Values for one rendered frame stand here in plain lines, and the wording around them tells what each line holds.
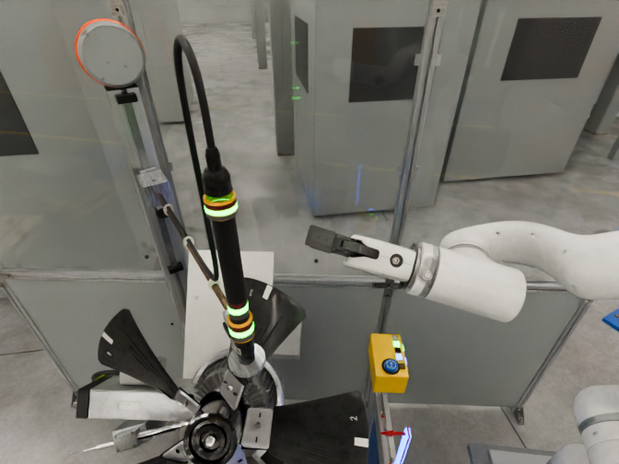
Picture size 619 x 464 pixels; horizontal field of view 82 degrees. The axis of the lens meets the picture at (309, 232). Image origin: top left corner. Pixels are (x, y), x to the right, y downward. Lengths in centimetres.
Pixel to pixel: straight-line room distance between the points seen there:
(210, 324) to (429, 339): 111
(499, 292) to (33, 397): 267
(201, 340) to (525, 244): 89
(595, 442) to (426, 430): 148
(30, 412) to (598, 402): 265
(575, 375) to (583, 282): 238
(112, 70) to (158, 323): 119
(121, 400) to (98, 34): 93
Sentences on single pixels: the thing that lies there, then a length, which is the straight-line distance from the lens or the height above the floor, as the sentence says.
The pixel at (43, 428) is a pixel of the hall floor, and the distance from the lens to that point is 271.
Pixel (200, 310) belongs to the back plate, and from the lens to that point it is 115.
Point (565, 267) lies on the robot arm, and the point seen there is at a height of 172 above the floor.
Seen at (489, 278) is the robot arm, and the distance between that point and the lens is 58.
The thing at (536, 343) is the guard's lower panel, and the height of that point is 62.
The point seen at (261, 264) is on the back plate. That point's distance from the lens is 110.
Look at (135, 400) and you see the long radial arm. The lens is 115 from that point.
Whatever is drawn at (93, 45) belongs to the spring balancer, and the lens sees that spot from 111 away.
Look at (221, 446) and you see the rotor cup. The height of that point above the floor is 121.
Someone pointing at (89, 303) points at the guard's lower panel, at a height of 81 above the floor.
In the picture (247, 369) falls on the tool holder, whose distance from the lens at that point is 72.
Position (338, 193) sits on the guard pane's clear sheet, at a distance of 130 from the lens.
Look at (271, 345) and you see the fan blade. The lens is 84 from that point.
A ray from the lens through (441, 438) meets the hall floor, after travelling 236.
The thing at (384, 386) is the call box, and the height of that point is 102.
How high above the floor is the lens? 204
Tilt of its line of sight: 36 degrees down
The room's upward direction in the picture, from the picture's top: straight up
